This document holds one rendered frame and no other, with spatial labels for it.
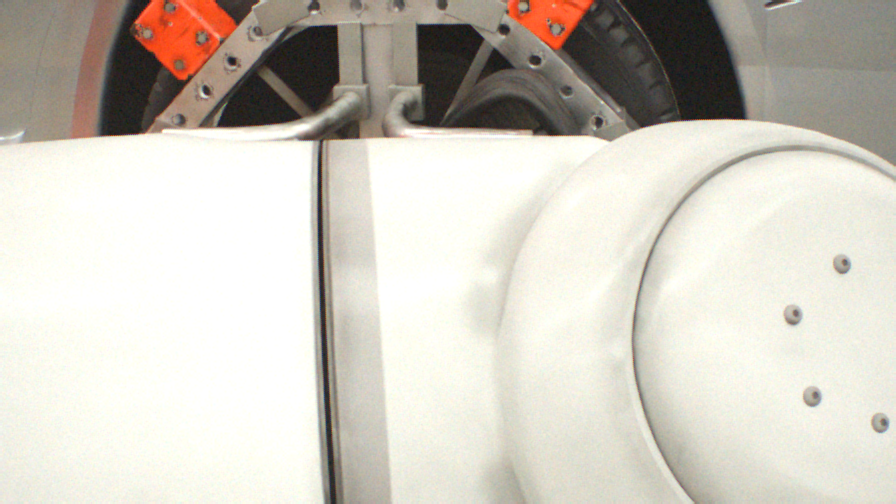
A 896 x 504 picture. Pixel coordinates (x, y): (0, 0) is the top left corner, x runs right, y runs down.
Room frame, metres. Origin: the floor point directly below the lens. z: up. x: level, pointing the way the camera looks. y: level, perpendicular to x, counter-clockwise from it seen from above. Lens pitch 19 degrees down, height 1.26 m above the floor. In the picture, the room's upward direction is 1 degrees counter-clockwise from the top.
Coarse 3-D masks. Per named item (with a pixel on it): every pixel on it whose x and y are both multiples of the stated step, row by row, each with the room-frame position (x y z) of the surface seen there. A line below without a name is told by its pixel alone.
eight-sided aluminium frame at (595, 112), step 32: (288, 0) 1.26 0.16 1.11; (320, 0) 1.26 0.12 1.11; (352, 0) 1.26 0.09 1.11; (384, 0) 1.25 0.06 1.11; (416, 0) 1.24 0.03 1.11; (448, 0) 1.24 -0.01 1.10; (480, 0) 1.23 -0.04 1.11; (256, 32) 1.29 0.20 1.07; (288, 32) 1.32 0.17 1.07; (480, 32) 1.23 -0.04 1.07; (512, 32) 1.23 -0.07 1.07; (224, 64) 1.28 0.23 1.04; (256, 64) 1.31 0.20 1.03; (512, 64) 1.23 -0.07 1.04; (544, 64) 1.22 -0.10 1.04; (576, 64) 1.27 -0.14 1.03; (192, 96) 1.28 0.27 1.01; (224, 96) 1.28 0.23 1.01; (576, 96) 1.22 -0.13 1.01; (608, 96) 1.26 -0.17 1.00; (160, 128) 1.28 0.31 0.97; (608, 128) 1.21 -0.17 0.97; (640, 128) 1.26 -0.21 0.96
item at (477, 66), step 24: (504, 24) 1.31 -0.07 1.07; (288, 48) 1.53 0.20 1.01; (480, 48) 1.34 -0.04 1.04; (264, 72) 1.38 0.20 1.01; (480, 72) 1.34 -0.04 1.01; (240, 96) 1.42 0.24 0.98; (264, 96) 1.57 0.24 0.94; (288, 96) 1.37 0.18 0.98; (456, 96) 1.34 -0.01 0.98; (216, 120) 1.37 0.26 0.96; (240, 120) 1.48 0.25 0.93
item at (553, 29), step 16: (512, 0) 1.23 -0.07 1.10; (528, 0) 1.23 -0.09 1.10; (544, 0) 1.22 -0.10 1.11; (560, 0) 1.22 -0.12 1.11; (576, 0) 1.22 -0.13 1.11; (592, 0) 1.22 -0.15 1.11; (512, 16) 1.23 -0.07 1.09; (528, 16) 1.23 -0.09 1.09; (544, 16) 1.22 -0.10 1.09; (560, 16) 1.22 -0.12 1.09; (576, 16) 1.22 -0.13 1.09; (544, 32) 1.22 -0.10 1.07; (560, 32) 1.22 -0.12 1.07
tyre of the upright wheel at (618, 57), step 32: (224, 0) 1.36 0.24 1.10; (256, 0) 1.36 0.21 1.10; (608, 0) 1.38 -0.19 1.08; (576, 32) 1.30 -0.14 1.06; (608, 32) 1.30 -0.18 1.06; (640, 32) 1.43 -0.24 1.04; (608, 64) 1.30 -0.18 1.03; (640, 64) 1.30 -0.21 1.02; (160, 96) 1.37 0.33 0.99; (640, 96) 1.29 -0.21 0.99; (672, 96) 1.40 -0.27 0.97
